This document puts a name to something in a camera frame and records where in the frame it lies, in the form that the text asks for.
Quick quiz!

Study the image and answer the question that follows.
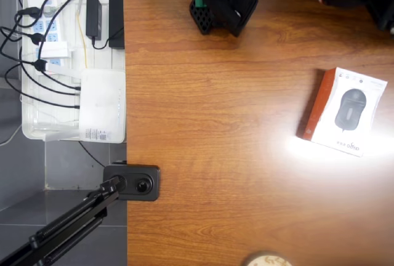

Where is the black floor cable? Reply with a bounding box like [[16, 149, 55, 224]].
[[78, 141, 106, 168]]

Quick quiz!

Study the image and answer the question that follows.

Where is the round wooden coaster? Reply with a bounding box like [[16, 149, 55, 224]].
[[244, 251, 292, 266]]

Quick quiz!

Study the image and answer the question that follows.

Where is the slim black power adapter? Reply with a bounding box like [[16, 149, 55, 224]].
[[85, 0, 103, 41]]

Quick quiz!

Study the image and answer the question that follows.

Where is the white wall cable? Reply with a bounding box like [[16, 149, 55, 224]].
[[0, 120, 23, 147]]

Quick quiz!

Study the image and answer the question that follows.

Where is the white cable tray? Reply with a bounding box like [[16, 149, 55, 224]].
[[21, 0, 134, 144]]

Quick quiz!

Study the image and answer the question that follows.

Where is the white router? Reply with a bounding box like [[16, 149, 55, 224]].
[[78, 68, 127, 143]]

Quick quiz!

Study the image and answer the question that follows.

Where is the white power strip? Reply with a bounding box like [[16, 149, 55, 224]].
[[24, 0, 68, 75]]

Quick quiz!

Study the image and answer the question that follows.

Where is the thin yellow wire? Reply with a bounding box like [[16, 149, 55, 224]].
[[76, 10, 89, 70]]

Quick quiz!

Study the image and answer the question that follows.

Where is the white charger block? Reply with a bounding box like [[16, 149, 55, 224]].
[[40, 41, 70, 60]]

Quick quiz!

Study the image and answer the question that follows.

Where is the orange white mouse box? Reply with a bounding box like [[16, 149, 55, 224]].
[[295, 66, 389, 158]]

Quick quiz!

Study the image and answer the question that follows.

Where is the wide black power adapter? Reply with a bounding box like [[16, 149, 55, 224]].
[[108, 0, 126, 49]]

